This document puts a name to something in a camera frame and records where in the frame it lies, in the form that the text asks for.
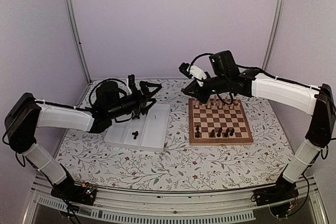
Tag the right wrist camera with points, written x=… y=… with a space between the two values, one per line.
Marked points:
x=199 y=77

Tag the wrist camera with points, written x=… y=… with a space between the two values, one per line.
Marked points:
x=199 y=77
x=131 y=87

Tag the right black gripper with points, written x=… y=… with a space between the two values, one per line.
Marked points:
x=193 y=87

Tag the wooden chess board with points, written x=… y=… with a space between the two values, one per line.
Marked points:
x=214 y=115

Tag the floral table cloth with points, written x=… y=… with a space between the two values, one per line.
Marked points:
x=182 y=167

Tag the aluminium front rail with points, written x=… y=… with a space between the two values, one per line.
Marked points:
x=116 y=205

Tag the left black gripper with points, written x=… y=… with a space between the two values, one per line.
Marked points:
x=139 y=100

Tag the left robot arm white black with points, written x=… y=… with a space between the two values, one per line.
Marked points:
x=31 y=118

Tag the dark chess piece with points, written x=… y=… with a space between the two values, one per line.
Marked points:
x=197 y=133
x=212 y=133
x=232 y=132
x=219 y=133

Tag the dark chess rook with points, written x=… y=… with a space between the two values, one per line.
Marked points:
x=226 y=132

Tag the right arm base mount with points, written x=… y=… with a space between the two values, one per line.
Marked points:
x=275 y=195

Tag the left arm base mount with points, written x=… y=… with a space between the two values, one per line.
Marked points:
x=84 y=193

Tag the dark chess pieces in tray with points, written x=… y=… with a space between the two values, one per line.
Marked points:
x=135 y=135

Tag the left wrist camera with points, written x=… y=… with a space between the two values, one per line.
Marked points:
x=131 y=87

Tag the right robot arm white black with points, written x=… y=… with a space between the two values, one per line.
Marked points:
x=305 y=111

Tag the white plastic tray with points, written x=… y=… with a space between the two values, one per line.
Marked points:
x=151 y=127

